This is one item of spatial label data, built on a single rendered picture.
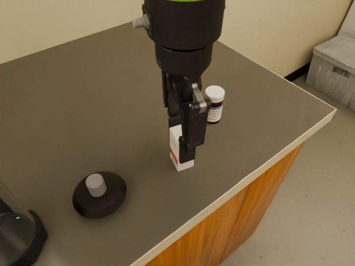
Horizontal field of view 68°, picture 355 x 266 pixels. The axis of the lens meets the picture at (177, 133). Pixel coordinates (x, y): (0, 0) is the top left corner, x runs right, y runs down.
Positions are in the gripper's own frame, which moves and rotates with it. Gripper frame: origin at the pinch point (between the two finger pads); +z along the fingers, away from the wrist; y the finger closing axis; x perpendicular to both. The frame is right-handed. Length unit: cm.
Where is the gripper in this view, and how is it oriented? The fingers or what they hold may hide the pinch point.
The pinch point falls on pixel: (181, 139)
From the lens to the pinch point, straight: 48.3
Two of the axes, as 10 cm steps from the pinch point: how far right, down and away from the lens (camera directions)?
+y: 3.9, 6.8, -6.2
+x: 9.2, -2.9, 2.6
